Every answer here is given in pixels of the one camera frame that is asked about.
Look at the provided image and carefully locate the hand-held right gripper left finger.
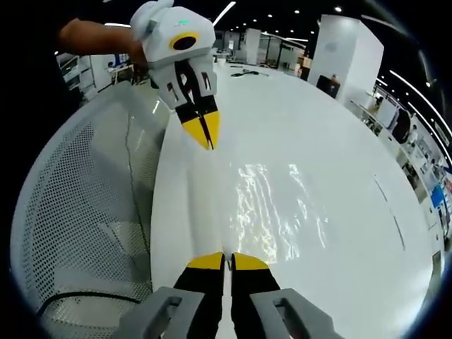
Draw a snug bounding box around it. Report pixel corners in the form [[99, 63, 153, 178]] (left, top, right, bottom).
[[119, 251, 226, 339]]

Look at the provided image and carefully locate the white cabinet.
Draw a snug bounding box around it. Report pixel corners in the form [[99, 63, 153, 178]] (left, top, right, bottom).
[[375, 101, 400, 131]]

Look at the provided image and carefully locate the clear food packaging bag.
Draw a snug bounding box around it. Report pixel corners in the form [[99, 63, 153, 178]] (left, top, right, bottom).
[[224, 161, 331, 266]]

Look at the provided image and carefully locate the thin black cable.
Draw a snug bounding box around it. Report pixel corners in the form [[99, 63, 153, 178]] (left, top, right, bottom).
[[124, 114, 154, 291]]

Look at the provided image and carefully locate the black office chair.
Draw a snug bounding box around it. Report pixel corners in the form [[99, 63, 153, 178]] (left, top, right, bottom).
[[315, 73, 343, 100]]

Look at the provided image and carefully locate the grey mesh office chair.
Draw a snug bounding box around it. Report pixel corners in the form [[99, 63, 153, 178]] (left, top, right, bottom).
[[9, 83, 172, 339]]

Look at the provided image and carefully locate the blue box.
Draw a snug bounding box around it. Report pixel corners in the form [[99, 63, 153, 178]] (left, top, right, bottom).
[[430, 184, 445, 210]]

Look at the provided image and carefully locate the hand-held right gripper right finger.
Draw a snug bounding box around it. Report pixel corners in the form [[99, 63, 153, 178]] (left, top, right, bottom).
[[231, 251, 345, 339]]

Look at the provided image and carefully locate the white square pillar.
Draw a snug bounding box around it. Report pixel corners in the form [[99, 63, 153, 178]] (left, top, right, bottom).
[[307, 13, 385, 107]]

